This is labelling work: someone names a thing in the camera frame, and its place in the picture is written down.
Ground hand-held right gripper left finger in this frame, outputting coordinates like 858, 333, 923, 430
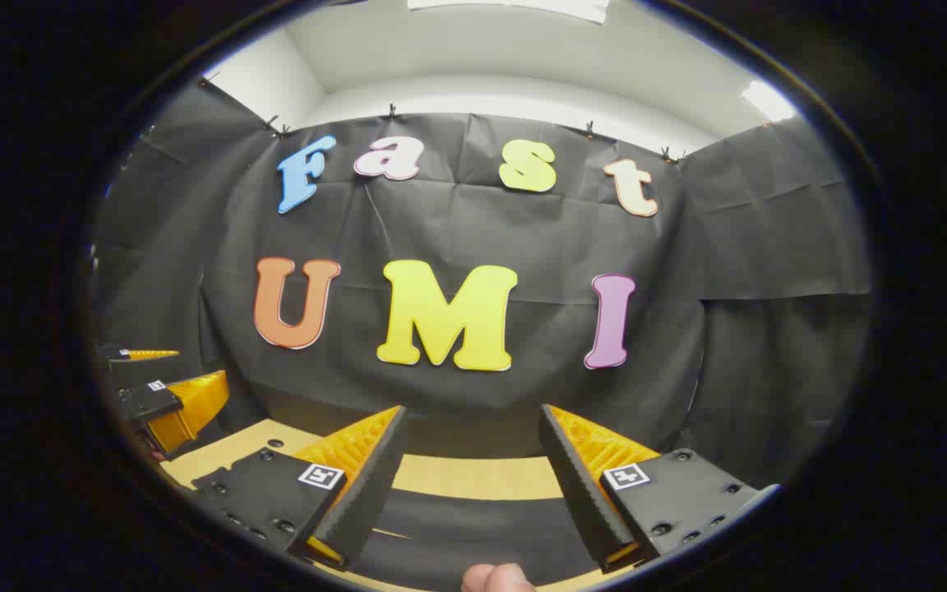
192, 405, 407, 571

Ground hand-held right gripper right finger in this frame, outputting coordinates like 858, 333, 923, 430
538, 403, 762, 575

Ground black backdrop cloth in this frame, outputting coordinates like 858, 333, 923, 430
91, 78, 873, 490

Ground row of black cloth clips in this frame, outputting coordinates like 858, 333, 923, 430
198, 72, 688, 165

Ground ceiling light panel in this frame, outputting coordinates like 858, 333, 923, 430
740, 80, 797, 125
406, 0, 611, 25

